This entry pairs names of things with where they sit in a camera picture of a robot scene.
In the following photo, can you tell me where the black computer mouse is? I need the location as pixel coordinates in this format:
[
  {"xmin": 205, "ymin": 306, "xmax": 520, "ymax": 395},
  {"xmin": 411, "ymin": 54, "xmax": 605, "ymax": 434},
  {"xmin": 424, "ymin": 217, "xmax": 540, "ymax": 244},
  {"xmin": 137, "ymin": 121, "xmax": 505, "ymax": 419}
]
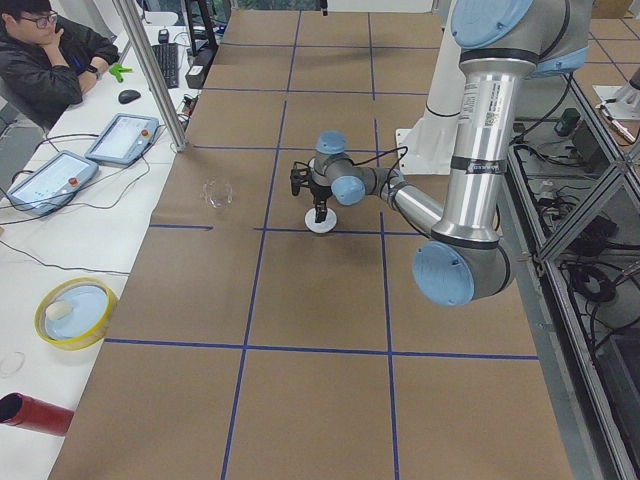
[{"xmin": 117, "ymin": 89, "xmax": 141, "ymax": 105}]

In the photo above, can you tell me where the clear glass funnel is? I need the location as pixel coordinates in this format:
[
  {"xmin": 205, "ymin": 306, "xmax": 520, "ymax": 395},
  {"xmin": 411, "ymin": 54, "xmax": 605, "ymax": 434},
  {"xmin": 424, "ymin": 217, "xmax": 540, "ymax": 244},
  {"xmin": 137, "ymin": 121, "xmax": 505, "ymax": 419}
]
[{"xmin": 202, "ymin": 178, "xmax": 233, "ymax": 208}]

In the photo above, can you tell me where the seated person black jacket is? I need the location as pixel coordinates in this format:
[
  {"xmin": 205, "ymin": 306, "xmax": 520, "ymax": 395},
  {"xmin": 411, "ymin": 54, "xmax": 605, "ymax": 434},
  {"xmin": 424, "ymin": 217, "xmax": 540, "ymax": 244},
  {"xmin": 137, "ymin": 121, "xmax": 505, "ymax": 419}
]
[{"xmin": 1, "ymin": 1, "xmax": 119, "ymax": 129}]

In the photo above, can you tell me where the brown paper table cover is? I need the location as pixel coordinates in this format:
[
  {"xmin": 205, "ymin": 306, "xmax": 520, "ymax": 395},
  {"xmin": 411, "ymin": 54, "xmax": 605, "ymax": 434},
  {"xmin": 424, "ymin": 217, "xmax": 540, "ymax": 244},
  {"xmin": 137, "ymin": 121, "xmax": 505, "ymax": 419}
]
[{"xmin": 51, "ymin": 11, "xmax": 572, "ymax": 479}]

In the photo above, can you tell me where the teach pendant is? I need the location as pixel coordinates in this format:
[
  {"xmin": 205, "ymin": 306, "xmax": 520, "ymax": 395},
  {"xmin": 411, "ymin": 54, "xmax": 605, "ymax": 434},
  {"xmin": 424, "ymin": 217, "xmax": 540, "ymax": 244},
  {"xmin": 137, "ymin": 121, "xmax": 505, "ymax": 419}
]
[
  {"xmin": 8, "ymin": 150, "xmax": 98, "ymax": 216},
  {"xmin": 84, "ymin": 113, "xmax": 160, "ymax": 167}
]

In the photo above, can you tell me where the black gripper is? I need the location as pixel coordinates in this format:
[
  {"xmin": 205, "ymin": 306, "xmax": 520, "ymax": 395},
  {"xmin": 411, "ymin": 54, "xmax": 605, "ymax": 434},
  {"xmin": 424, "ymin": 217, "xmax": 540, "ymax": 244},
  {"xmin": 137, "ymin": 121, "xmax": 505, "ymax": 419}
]
[{"xmin": 309, "ymin": 180, "xmax": 330, "ymax": 223}]

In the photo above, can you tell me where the near teach pendant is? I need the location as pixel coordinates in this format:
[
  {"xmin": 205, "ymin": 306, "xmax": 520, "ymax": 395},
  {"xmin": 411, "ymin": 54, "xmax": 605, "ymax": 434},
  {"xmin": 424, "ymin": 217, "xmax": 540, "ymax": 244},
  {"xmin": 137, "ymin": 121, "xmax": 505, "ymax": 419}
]
[{"xmin": 8, "ymin": 150, "xmax": 98, "ymax": 216}]

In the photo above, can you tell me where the yellow tape roll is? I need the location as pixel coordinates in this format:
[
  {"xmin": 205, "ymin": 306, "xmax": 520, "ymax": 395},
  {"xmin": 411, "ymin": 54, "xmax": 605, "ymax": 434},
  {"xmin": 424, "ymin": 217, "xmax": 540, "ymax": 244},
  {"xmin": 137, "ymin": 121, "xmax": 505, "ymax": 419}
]
[{"xmin": 34, "ymin": 277, "xmax": 118, "ymax": 351}]

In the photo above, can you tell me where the black keyboard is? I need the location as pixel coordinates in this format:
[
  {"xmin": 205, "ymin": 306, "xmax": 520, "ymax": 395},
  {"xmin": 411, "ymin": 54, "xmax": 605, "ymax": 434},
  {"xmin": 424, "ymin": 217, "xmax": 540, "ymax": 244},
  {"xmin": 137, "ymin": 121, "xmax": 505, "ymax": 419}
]
[{"xmin": 151, "ymin": 43, "xmax": 180, "ymax": 89}]

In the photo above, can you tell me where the small white bowl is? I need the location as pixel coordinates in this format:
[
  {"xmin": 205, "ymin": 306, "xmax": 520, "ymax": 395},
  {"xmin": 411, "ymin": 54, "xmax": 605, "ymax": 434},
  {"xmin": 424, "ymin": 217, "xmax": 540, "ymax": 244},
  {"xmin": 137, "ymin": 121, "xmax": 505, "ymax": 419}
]
[{"xmin": 304, "ymin": 208, "xmax": 337, "ymax": 234}]

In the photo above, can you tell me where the aluminium frame post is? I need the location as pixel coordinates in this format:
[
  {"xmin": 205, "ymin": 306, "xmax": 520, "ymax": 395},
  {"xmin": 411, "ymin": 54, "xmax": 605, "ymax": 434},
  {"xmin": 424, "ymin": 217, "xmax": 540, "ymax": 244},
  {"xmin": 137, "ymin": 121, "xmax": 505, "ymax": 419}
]
[{"xmin": 113, "ymin": 0, "xmax": 187, "ymax": 153}]

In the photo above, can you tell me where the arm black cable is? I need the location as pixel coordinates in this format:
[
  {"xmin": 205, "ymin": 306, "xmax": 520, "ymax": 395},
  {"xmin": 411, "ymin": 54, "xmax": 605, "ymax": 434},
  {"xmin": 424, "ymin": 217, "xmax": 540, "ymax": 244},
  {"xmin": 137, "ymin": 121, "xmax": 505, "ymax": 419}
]
[{"xmin": 349, "ymin": 145, "xmax": 410, "ymax": 174}]

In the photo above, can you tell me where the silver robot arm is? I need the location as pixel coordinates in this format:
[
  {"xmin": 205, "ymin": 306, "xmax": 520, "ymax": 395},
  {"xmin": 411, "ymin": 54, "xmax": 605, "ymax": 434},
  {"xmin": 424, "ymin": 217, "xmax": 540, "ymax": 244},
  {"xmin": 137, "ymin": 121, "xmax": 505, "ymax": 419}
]
[{"xmin": 290, "ymin": 1, "xmax": 592, "ymax": 307}]

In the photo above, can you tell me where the far teach pendant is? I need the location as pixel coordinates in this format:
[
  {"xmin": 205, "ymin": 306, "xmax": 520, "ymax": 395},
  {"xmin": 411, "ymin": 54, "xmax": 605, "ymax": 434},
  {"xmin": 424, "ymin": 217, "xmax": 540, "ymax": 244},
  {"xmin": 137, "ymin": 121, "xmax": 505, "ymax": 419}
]
[{"xmin": 84, "ymin": 113, "xmax": 160, "ymax": 167}]

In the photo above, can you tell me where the green plastic tool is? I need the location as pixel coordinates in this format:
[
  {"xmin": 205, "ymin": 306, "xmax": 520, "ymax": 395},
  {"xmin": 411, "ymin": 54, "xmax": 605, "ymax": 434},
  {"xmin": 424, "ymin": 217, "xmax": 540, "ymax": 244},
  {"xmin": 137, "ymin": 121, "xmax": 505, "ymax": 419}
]
[{"xmin": 109, "ymin": 63, "xmax": 133, "ymax": 83}]

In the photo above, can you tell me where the red cylinder bottle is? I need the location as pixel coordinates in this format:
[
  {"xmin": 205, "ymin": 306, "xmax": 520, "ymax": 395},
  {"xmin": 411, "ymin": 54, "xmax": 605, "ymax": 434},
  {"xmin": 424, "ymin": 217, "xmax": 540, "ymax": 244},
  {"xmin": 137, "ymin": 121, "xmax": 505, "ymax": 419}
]
[{"xmin": 1, "ymin": 392, "xmax": 74, "ymax": 436}]

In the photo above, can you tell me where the white camera stand pillar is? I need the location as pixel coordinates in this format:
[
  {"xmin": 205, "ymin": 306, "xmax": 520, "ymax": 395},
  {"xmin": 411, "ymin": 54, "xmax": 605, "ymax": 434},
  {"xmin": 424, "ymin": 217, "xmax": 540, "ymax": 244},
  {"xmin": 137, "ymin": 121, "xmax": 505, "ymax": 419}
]
[{"xmin": 396, "ymin": 1, "xmax": 465, "ymax": 175}]

